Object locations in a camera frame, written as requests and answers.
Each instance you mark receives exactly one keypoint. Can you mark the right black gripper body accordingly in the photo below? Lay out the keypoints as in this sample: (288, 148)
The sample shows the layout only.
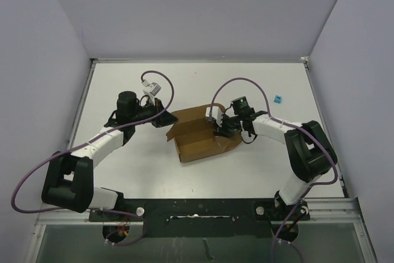
(229, 125)

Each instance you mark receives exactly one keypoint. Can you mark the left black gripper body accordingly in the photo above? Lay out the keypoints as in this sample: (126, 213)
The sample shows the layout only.
(149, 111)

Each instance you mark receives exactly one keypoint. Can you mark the brown cardboard box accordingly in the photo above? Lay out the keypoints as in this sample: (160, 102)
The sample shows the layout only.
(194, 137)

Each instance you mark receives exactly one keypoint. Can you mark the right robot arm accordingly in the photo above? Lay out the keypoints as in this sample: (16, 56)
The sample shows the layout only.
(309, 151)

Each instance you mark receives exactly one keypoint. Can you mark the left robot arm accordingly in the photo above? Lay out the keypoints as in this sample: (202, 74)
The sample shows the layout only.
(69, 182)

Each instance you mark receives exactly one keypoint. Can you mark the small blue cube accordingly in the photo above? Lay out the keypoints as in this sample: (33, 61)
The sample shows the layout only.
(277, 99)

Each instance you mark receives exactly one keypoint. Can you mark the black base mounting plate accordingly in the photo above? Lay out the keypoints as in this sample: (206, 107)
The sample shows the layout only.
(204, 218)

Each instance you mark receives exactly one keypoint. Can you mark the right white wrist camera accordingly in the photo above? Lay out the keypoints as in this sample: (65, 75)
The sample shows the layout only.
(214, 114)

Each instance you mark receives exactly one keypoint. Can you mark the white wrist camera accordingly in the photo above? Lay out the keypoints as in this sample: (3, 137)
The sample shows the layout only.
(214, 114)
(150, 89)

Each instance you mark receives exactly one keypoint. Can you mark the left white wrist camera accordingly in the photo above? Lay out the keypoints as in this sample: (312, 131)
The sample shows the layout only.
(150, 89)

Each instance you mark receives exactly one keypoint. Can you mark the aluminium table frame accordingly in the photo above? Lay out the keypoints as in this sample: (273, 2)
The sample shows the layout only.
(149, 168)

